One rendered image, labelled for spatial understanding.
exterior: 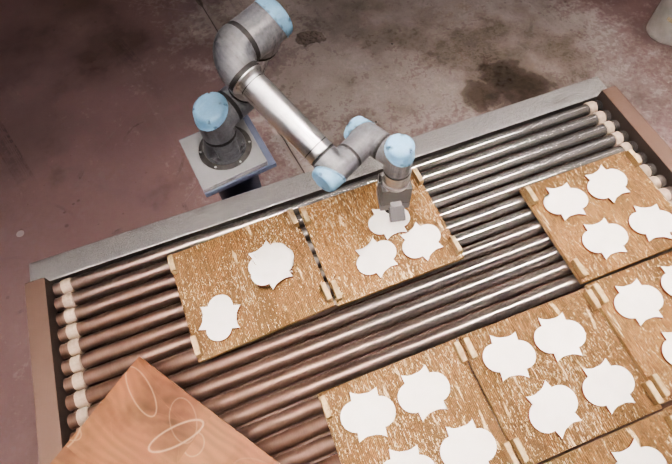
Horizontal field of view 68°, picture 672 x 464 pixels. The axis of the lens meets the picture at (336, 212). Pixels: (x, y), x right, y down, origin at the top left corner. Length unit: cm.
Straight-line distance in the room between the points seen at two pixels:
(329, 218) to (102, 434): 84
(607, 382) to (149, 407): 118
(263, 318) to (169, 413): 35
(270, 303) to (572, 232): 95
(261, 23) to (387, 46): 218
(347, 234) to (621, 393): 85
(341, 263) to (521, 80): 216
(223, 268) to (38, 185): 186
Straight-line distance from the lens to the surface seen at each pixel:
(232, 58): 128
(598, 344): 160
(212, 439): 134
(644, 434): 160
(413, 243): 155
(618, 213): 181
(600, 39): 383
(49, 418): 160
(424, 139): 180
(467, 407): 145
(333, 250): 154
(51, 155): 334
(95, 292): 169
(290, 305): 149
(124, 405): 142
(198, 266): 159
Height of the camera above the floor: 234
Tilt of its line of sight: 61 degrees down
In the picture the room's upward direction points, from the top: 3 degrees counter-clockwise
